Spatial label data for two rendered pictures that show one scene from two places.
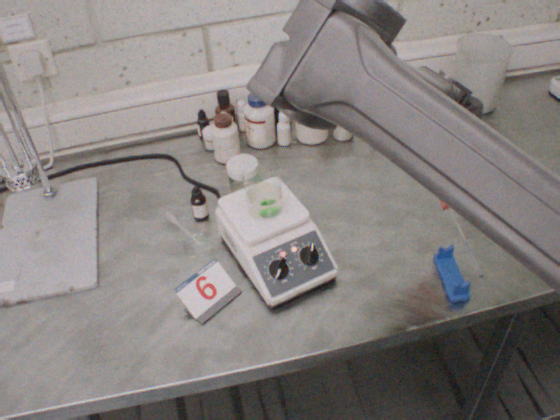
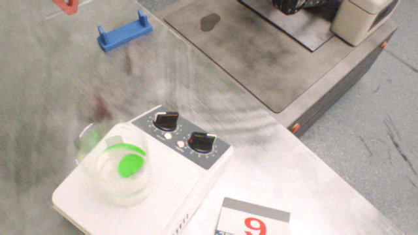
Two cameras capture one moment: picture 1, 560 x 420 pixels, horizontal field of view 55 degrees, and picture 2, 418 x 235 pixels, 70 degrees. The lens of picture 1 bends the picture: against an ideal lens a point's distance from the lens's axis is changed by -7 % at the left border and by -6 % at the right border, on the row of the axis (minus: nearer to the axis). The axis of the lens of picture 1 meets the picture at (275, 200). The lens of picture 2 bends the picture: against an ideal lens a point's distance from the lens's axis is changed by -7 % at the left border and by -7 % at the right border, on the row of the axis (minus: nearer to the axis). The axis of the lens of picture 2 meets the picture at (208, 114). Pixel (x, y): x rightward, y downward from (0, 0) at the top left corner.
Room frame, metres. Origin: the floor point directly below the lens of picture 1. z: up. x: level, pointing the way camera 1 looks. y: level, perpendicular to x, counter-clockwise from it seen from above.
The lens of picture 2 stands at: (0.70, 0.16, 1.16)
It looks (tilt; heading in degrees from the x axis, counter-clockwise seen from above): 57 degrees down; 234
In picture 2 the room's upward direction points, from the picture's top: 5 degrees clockwise
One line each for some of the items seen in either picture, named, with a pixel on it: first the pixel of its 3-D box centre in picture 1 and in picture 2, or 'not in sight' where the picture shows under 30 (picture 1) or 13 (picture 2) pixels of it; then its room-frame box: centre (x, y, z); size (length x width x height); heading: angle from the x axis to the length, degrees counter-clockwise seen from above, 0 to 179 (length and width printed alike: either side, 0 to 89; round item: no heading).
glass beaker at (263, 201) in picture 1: (261, 192); (123, 168); (0.69, 0.02, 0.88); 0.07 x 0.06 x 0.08; 121
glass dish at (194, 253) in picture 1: (199, 249); not in sight; (0.69, 0.14, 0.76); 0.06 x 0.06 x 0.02
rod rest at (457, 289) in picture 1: (452, 271); (123, 28); (0.58, -0.28, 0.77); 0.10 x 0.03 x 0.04; 4
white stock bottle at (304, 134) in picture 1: (311, 110); not in sight; (1.01, -0.09, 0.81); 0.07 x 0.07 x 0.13
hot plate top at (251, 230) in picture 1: (262, 209); (126, 187); (0.70, 0.02, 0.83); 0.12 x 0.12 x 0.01; 25
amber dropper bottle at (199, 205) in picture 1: (198, 201); not in sight; (0.78, 0.14, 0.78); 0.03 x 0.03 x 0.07
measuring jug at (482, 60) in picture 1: (482, 72); not in sight; (1.11, -0.50, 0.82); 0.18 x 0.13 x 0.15; 136
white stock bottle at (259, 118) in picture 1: (259, 118); not in sight; (1.00, 0.02, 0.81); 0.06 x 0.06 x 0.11
